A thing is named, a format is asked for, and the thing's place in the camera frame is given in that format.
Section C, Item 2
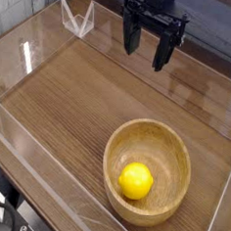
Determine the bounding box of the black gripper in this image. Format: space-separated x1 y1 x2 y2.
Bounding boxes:
122 0 190 71

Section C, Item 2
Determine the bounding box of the yellow lemon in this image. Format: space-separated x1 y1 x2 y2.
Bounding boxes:
118 162 154 200

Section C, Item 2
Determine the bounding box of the brown wooden bowl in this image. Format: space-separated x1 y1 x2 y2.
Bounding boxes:
103 118 192 227

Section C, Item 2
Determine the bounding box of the clear acrylic corner bracket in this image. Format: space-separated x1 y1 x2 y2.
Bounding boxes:
61 0 95 38

